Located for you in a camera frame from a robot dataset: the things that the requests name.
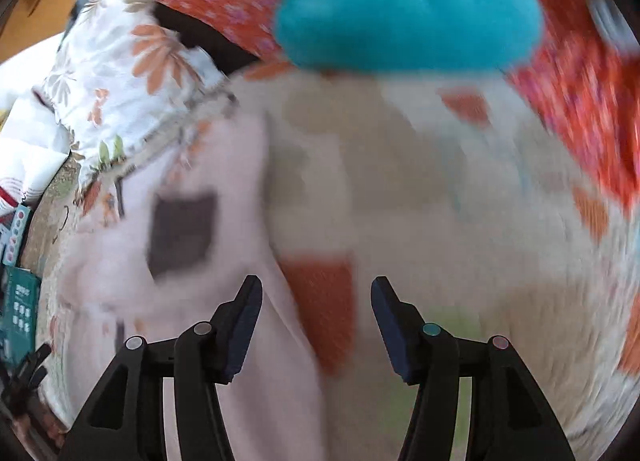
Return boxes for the white leaf-print cloth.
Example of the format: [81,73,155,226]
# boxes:
[34,0,238,202]

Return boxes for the beige patterned mat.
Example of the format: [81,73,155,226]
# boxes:
[22,153,88,347]

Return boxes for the pale pink garment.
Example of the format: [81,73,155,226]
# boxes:
[60,111,353,461]

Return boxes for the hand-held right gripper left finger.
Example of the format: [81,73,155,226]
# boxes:
[59,275,264,461]

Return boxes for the green printed box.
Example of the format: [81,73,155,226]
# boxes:
[0,266,42,367]

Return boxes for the black cloth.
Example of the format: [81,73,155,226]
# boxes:
[152,1,262,76]

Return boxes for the black stand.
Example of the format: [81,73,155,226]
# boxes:
[0,343,67,444]

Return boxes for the white bed sheet orange patches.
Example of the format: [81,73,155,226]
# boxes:
[37,61,640,461]

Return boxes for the teal knitted cloth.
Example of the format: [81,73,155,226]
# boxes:
[269,0,546,76]

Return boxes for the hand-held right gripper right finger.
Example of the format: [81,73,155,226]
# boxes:
[370,276,578,461]

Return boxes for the teal dotted card packet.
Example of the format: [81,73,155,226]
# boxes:
[1,203,34,266]

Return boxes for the white padded cloth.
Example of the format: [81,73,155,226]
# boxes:
[0,31,72,214]

